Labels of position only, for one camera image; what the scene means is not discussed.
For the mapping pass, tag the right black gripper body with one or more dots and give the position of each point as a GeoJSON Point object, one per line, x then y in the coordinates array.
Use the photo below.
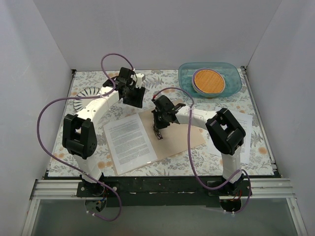
{"type": "Point", "coordinates": [159, 122]}

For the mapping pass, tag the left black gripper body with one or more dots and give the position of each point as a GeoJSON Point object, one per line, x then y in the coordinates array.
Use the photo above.
{"type": "Point", "coordinates": [134, 97]}

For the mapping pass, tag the metal folder clip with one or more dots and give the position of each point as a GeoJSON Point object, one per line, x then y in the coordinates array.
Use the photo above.
{"type": "Point", "coordinates": [157, 133]}

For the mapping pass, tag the brown cardboard folder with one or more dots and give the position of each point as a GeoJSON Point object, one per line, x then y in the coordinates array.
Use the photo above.
{"type": "Point", "coordinates": [174, 137]}

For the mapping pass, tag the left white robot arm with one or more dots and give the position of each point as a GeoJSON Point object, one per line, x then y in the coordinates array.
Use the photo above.
{"type": "Point", "coordinates": [79, 137]}

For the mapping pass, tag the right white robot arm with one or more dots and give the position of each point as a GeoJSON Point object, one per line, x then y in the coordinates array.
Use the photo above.
{"type": "Point", "coordinates": [225, 132]}

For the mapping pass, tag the floral table mat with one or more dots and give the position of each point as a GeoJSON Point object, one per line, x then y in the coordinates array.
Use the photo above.
{"type": "Point", "coordinates": [205, 164]}

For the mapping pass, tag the blue striped white plate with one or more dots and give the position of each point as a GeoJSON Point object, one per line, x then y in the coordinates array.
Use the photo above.
{"type": "Point", "coordinates": [80, 102]}

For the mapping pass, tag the orange woven round plate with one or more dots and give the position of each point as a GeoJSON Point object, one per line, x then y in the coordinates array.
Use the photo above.
{"type": "Point", "coordinates": [207, 81]}

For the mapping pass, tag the teal plastic container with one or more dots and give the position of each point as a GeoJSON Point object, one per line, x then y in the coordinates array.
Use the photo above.
{"type": "Point", "coordinates": [229, 72]}

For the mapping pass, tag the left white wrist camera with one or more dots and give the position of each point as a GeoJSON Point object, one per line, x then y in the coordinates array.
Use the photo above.
{"type": "Point", "coordinates": [138, 78]}

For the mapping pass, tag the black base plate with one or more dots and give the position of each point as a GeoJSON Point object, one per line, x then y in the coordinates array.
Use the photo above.
{"type": "Point", "coordinates": [162, 191]}

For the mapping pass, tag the aluminium frame rail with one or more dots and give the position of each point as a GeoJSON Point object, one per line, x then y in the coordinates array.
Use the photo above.
{"type": "Point", "coordinates": [54, 189]}

